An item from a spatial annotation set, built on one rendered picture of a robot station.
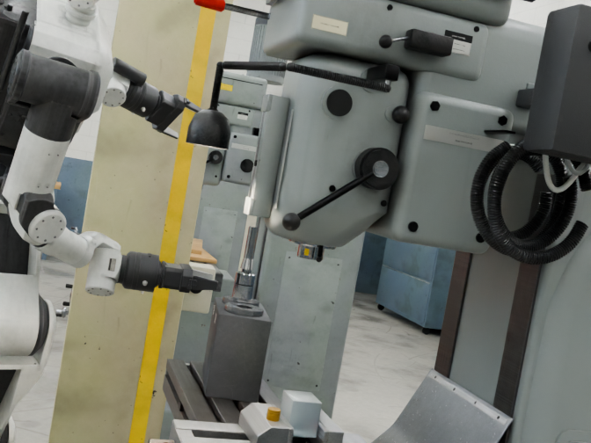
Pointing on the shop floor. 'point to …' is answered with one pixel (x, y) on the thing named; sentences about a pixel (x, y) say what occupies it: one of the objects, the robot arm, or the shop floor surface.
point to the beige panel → (138, 228)
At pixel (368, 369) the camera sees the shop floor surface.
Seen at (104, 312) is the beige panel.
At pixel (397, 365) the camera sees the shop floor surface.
